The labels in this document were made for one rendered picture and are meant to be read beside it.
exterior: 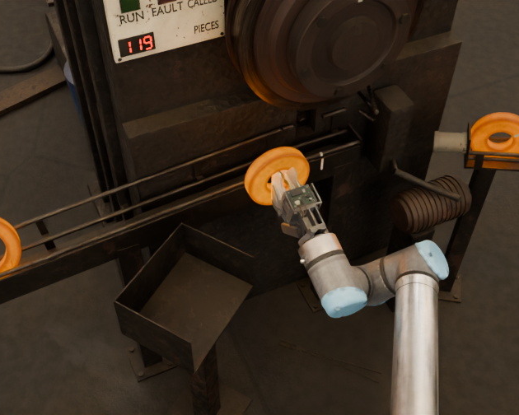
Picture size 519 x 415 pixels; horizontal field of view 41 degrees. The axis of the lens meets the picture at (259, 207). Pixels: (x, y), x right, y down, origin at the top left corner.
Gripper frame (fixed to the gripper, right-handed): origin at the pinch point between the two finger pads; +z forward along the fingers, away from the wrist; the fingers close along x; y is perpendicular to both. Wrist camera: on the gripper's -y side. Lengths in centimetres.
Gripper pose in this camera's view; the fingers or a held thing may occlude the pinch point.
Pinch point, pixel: (278, 170)
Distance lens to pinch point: 160.4
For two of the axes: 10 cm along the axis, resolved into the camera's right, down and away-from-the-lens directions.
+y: 1.3, -4.5, -8.9
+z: -3.9, -8.4, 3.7
